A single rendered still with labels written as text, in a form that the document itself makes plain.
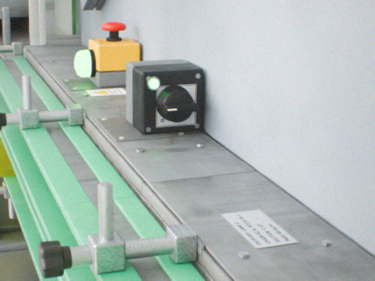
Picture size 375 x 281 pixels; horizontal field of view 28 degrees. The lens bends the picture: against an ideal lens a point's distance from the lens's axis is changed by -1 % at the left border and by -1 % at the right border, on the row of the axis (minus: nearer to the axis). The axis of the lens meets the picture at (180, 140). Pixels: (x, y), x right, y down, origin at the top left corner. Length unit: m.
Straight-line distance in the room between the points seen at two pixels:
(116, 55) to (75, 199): 0.46
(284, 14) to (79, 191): 0.28
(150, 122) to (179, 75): 0.07
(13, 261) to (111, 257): 0.75
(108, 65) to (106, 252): 0.63
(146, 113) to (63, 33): 0.78
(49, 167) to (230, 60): 0.24
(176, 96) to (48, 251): 0.36
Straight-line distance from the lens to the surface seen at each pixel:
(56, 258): 0.61
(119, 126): 0.98
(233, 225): 0.67
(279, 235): 0.65
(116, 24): 1.22
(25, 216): 1.20
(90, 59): 1.21
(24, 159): 1.16
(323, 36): 0.68
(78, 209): 0.75
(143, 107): 0.93
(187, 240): 0.63
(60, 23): 1.69
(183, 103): 0.91
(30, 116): 1.04
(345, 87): 0.65
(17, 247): 1.40
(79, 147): 0.95
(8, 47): 1.64
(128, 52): 1.21
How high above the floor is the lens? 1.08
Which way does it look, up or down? 18 degrees down
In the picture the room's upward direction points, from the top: 95 degrees counter-clockwise
